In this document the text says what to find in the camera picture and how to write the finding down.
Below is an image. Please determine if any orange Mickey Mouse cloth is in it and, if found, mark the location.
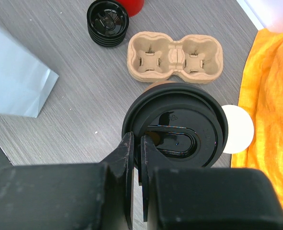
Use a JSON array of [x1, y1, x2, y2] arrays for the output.
[[231, 29, 283, 207]]

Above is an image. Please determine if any black coffee cup lid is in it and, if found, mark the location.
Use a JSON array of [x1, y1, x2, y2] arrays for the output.
[[122, 83, 228, 168]]

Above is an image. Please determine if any stack of paper cups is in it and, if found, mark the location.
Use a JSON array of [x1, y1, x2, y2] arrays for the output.
[[222, 105, 254, 154]]

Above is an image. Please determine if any stack of black lids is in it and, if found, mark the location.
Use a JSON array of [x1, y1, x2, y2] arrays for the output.
[[86, 0, 129, 47]]

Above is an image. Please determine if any stack of cardboard cup carriers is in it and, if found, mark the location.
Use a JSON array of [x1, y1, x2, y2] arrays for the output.
[[127, 31, 224, 84]]

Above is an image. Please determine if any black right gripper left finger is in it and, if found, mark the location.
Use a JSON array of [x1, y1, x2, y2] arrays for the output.
[[0, 132, 134, 230]]

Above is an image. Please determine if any brown paper cup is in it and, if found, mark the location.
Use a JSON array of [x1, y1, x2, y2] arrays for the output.
[[143, 80, 175, 92]]

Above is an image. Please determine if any light blue paper bag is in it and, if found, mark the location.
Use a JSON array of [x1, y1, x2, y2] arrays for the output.
[[0, 27, 59, 118]]

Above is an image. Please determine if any red straw holder cup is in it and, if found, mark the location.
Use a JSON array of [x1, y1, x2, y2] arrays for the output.
[[117, 0, 145, 17]]

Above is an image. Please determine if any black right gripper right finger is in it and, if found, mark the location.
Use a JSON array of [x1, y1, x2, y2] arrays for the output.
[[140, 136, 283, 230]]

